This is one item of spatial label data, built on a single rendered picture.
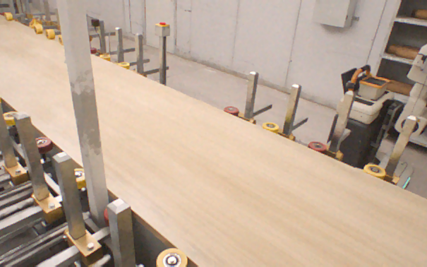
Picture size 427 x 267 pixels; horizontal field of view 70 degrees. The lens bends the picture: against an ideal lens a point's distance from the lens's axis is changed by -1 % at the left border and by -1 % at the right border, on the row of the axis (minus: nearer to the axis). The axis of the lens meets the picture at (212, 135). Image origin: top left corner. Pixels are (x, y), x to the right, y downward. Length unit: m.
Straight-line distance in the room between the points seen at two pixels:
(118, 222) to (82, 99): 0.38
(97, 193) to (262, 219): 0.53
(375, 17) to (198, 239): 3.58
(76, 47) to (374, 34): 3.64
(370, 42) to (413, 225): 3.16
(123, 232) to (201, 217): 0.34
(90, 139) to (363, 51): 3.64
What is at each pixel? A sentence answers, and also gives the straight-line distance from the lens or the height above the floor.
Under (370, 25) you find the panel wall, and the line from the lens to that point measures 4.15.
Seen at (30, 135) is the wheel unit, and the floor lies 1.09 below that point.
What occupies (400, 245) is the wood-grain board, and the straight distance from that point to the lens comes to 1.11.
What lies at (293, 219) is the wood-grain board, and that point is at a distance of 1.04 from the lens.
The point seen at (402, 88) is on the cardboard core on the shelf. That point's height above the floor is 0.58.
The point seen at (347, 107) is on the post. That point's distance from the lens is 1.46.
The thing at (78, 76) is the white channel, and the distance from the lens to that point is 0.88.
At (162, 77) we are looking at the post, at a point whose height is 0.87.
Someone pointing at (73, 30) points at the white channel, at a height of 1.42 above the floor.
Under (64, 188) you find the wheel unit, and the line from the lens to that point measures 0.89.
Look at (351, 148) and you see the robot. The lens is 2.46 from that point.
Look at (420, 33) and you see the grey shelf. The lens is 4.03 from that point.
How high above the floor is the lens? 1.59
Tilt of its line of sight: 29 degrees down
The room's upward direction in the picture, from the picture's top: 5 degrees clockwise
